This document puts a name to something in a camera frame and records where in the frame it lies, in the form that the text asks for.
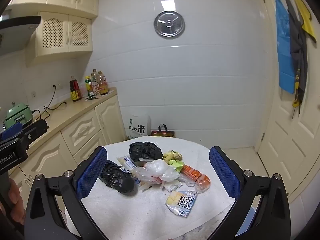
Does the black power cable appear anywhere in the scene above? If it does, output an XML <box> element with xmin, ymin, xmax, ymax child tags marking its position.
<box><xmin>32</xmin><ymin>85</ymin><xmax>67</xmax><ymax>120</ymax></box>

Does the round metal wall cover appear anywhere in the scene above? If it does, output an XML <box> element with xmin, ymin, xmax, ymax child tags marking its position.
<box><xmin>153</xmin><ymin>10</ymin><xmax>186</xmax><ymax>38</ymax></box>

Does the cream panel door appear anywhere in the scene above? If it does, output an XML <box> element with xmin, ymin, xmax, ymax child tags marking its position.
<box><xmin>255</xmin><ymin>0</ymin><xmax>320</xmax><ymax>230</ymax></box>

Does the round table, white cloth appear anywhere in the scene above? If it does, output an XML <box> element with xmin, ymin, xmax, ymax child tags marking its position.
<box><xmin>67</xmin><ymin>135</ymin><xmax>240</xmax><ymax>240</ymax></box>

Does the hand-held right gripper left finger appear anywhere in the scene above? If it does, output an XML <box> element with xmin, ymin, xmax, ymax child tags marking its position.
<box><xmin>24</xmin><ymin>146</ymin><xmax>110</xmax><ymax>240</ymax></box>

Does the yellow snack wrapper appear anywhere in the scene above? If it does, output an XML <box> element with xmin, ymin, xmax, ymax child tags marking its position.
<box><xmin>162</xmin><ymin>150</ymin><xmax>183</xmax><ymax>162</ymax></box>

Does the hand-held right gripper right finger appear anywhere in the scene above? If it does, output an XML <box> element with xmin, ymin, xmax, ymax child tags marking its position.
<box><xmin>207</xmin><ymin>145</ymin><xmax>291</xmax><ymax>240</ymax></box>

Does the cream lower kitchen cabinet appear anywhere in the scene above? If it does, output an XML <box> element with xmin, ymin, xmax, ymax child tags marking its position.
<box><xmin>9</xmin><ymin>87</ymin><xmax>128</xmax><ymax>205</ymax></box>

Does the green electric cooker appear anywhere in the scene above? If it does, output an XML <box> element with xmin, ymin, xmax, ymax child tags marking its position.
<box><xmin>3</xmin><ymin>102</ymin><xmax>34</xmax><ymax>130</ymax></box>

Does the black plastic bag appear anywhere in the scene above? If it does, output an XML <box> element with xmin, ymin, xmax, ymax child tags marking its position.
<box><xmin>129</xmin><ymin>142</ymin><xmax>163</xmax><ymax>162</ymax></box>
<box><xmin>98</xmin><ymin>160</ymin><xmax>138</xmax><ymax>193</ymax></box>

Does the white rice bag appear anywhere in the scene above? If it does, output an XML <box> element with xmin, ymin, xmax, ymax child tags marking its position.
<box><xmin>127</xmin><ymin>114</ymin><xmax>152</xmax><ymax>140</ymax></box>

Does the yellow hanging cloth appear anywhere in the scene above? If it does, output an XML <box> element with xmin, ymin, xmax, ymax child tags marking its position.
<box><xmin>291</xmin><ymin>0</ymin><xmax>317</xmax><ymax>43</ymax></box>

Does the cream lattice-door cabinet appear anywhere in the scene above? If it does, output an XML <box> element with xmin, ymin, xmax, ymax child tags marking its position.
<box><xmin>26</xmin><ymin>11</ymin><xmax>93</xmax><ymax>67</ymax></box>

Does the yellow-capped bottle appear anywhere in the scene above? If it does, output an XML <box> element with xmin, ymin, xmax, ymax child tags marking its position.
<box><xmin>85</xmin><ymin>76</ymin><xmax>93</xmax><ymax>98</ymax></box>

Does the white packet with blue label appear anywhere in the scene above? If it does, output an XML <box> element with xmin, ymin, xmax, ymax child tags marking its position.
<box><xmin>117</xmin><ymin>155</ymin><xmax>141</xmax><ymax>185</ymax></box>

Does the white and blue milk pouch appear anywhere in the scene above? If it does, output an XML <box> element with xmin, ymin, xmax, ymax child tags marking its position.
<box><xmin>165</xmin><ymin>190</ymin><xmax>199</xmax><ymax>218</ymax></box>

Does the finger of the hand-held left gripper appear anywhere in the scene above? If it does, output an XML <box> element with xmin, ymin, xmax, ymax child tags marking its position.
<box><xmin>15</xmin><ymin>119</ymin><xmax>49</xmax><ymax>147</ymax></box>
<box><xmin>0</xmin><ymin>122</ymin><xmax>23</xmax><ymax>142</ymax></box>

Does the light blue plastic bin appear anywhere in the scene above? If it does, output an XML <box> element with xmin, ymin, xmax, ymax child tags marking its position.
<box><xmin>236</xmin><ymin>204</ymin><xmax>257</xmax><ymax>233</ymax></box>

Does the person's left hand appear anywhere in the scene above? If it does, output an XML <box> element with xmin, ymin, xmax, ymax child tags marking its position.
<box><xmin>7</xmin><ymin>177</ymin><xmax>26</xmax><ymax>226</ymax></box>

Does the white plastic bag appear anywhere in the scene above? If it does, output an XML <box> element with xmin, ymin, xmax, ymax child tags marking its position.
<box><xmin>131</xmin><ymin>159</ymin><xmax>181</xmax><ymax>184</ymax></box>

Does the orange snack wrapper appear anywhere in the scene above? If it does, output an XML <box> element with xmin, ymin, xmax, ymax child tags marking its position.
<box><xmin>180</xmin><ymin>164</ymin><xmax>211</xmax><ymax>193</ymax></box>

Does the black range hood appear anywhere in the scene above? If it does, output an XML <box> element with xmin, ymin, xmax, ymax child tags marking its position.
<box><xmin>0</xmin><ymin>9</ymin><xmax>42</xmax><ymax>57</ymax></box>

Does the tote bag with black handles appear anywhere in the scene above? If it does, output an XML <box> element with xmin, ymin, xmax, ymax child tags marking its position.
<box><xmin>150</xmin><ymin>124</ymin><xmax>176</xmax><ymax>138</ymax></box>

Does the blue hanging cloth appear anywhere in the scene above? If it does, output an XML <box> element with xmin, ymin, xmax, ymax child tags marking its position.
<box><xmin>272</xmin><ymin>0</ymin><xmax>297</xmax><ymax>95</ymax></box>

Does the grey hanging cloth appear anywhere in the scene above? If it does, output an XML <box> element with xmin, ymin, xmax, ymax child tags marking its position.
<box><xmin>280</xmin><ymin>0</ymin><xmax>308</xmax><ymax>120</ymax></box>

